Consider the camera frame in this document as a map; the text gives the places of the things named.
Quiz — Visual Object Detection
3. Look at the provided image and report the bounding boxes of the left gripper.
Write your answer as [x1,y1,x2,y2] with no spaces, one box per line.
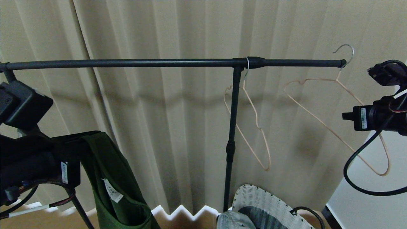
[0,131,101,199]

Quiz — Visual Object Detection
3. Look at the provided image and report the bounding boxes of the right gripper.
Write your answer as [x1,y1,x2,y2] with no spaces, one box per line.
[353,95,407,136]

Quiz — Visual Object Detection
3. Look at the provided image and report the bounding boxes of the pink clothes hanger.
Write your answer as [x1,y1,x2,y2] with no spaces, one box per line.
[284,44,391,177]
[224,58,271,171]

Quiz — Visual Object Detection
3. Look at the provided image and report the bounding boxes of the green long-sleeved shirt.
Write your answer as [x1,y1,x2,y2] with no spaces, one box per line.
[81,131,161,229]

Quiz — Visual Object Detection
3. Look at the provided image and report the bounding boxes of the pale grey shorts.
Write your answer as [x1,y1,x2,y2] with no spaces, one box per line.
[217,211,256,229]

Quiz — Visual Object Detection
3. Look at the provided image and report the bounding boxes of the white laundry basket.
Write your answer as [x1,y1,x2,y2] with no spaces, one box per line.
[231,184,325,229]

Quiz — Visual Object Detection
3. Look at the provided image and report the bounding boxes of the black clothes rack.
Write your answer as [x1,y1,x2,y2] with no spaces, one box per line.
[0,57,347,229]

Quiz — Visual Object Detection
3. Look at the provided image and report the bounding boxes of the beige curtain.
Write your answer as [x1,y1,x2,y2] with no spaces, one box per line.
[0,0,407,220]

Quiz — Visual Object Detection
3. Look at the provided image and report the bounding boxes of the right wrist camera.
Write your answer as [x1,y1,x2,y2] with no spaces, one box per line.
[368,60,407,86]

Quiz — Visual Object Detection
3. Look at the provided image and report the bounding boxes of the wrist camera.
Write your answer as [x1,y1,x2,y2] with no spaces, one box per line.
[368,60,407,86]
[0,80,54,135]

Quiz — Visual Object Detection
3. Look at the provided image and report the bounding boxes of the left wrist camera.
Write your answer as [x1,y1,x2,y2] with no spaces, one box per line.
[0,80,54,135]

